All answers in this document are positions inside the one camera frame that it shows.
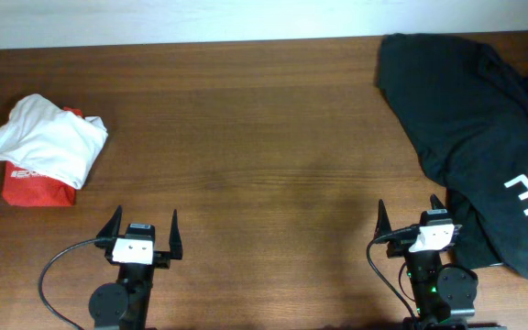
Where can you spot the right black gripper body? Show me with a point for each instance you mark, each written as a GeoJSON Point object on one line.
{"type": "Point", "coordinates": [400, 247]}

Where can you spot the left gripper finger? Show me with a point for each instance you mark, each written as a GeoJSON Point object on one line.
{"type": "Point", "coordinates": [110, 230]}
{"type": "Point", "coordinates": [175, 240]}

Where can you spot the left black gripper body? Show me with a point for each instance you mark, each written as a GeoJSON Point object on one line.
{"type": "Point", "coordinates": [159, 259]}

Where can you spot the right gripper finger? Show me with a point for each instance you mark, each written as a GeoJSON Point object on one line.
{"type": "Point", "coordinates": [383, 225]}
{"type": "Point", "coordinates": [435, 203]}

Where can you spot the black Nike t-shirt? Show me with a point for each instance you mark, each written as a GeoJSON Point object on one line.
{"type": "Point", "coordinates": [465, 110]}

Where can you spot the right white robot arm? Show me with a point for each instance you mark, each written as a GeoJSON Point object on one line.
{"type": "Point", "coordinates": [443, 295]}

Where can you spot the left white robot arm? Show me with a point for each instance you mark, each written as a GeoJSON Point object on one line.
{"type": "Point", "coordinates": [124, 303]}

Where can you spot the red folded t-shirt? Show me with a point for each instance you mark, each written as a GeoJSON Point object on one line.
{"type": "Point", "coordinates": [29, 188]}

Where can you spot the white folded t-shirt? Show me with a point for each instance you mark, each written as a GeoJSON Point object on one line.
{"type": "Point", "coordinates": [41, 137]}

